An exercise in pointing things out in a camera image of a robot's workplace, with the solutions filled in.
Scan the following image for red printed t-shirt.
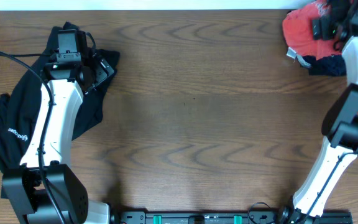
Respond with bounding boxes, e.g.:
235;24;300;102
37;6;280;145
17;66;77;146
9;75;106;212
282;0;341;60

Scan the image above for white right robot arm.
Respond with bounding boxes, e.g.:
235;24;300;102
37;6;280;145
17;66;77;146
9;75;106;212
276;1;358;223

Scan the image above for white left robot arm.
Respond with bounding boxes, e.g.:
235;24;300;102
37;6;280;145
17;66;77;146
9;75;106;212
2;51;115;223

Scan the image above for navy blue folded garment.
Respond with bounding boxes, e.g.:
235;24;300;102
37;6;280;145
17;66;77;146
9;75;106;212
287;47;346;77

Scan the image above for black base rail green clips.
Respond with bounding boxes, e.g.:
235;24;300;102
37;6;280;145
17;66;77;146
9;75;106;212
109;202;353;224

